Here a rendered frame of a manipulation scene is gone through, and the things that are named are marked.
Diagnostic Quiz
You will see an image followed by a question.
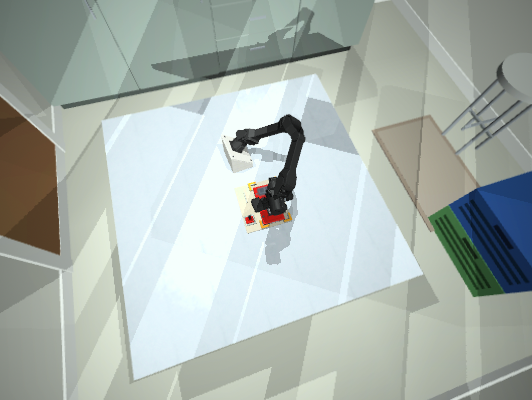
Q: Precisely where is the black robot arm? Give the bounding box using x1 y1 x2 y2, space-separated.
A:
229 114 306 216

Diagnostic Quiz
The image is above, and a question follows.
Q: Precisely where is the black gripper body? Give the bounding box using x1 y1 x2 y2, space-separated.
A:
251 189 294 213

